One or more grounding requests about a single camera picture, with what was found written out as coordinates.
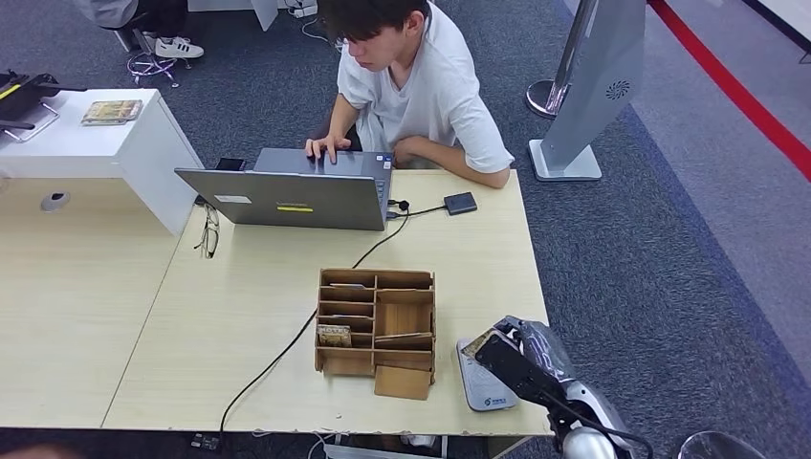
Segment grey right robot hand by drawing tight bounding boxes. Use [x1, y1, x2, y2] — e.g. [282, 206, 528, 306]
[493, 315, 578, 385]

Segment grey kiosk stand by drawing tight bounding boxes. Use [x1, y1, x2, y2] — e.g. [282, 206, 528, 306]
[527, 0, 647, 184]

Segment white furniture panel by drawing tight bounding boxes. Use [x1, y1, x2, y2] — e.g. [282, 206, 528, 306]
[187, 0, 280, 33]

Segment person's right hand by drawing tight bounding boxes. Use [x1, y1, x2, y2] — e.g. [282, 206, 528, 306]
[304, 134, 353, 163]

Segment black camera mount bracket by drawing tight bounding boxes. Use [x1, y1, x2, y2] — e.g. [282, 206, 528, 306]
[473, 330, 568, 413]

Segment short black cable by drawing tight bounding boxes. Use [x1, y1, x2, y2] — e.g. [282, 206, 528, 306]
[384, 204, 448, 221]

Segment small black box device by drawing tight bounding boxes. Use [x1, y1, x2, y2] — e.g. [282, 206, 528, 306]
[442, 191, 478, 217]

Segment metal wire stand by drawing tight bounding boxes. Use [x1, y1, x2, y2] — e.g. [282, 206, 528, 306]
[0, 100, 61, 144]

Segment person's left hand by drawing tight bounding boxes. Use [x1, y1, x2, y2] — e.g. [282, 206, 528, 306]
[391, 136, 423, 169]

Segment eyeglasses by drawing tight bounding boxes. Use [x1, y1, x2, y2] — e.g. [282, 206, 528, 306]
[192, 204, 222, 261]

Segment wooden card organizer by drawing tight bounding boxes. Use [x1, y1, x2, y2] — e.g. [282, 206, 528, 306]
[314, 268, 437, 386]

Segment chrome stanchion post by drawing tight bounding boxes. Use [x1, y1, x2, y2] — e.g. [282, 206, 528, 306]
[524, 0, 600, 120]

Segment chrome stool base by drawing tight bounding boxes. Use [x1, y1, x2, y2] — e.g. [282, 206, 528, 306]
[114, 25, 191, 90]

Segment person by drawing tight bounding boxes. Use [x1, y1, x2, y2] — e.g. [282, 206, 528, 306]
[303, 0, 515, 190]
[69, 0, 206, 61]

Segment white cabinet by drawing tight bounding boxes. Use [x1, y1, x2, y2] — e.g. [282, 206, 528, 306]
[0, 88, 206, 237]

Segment grey card reader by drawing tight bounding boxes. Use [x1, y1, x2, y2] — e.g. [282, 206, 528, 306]
[455, 337, 521, 413]

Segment black laptop power cable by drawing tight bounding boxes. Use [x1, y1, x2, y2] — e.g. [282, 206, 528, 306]
[218, 198, 413, 438]

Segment grey laptop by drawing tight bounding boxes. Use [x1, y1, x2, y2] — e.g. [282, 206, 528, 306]
[174, 147, 395, 232]

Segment stack of gold cards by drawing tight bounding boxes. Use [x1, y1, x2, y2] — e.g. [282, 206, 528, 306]
[80, 98, 143, 127]

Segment white storage box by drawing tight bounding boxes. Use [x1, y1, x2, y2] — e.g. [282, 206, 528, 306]
[322, 443, 448, 459]

